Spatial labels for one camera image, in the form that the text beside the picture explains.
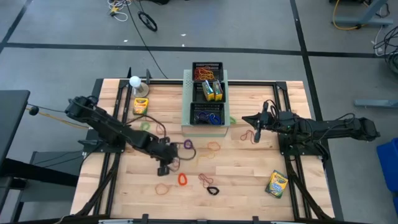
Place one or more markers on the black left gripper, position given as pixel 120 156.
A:
pixel 160 149

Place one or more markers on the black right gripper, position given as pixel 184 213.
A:
pixel 257 138

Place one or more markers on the yellow green crayon box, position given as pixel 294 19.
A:
pixel 276 183
pixel 207 90
pixel 140 106
pixel 218 91

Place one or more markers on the yellow rubber band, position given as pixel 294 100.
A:
pixel 205 74
pixel 211 76
pixel 206 154

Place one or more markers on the orange rubber band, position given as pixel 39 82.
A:
pixel 155 189
pixel 201 78
pixel 208 146

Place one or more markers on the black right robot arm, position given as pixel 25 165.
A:
pixel 335 127

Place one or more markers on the black plastic mesh basket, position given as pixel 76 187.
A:
pixel 196 95
pixel 206 64
pixel 206 107

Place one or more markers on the wooden lamp with white bulb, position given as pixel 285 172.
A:
pixel 135 81

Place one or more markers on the black round hoop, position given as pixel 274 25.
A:
pixel 155 28

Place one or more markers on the grey metal bar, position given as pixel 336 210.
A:
pixel 373 103

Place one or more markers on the blue plastic bin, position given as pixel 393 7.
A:
pixel 388 165

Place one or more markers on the black side table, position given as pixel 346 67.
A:
pixel 12 118

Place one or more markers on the grey metal stand base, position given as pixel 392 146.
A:
pixel 367 20

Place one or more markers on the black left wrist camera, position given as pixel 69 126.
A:
pixel 172 154

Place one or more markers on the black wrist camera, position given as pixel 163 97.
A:
pixel 273 121
pixel 172 154

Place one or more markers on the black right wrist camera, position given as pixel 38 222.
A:
pixel 273 121

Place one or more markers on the black aluminium table frame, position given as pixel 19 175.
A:
pixel 252 83

